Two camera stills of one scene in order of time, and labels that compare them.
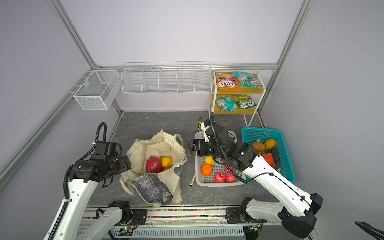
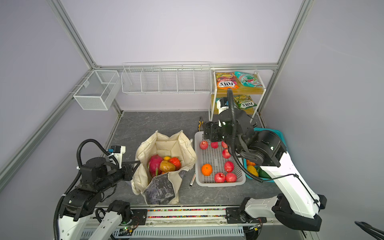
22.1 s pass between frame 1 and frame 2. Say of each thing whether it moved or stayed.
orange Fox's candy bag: stayed
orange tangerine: stayed
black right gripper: moved
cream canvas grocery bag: moved
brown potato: moved
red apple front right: stayed
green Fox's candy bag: stayed
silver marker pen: stayed
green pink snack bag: stayed
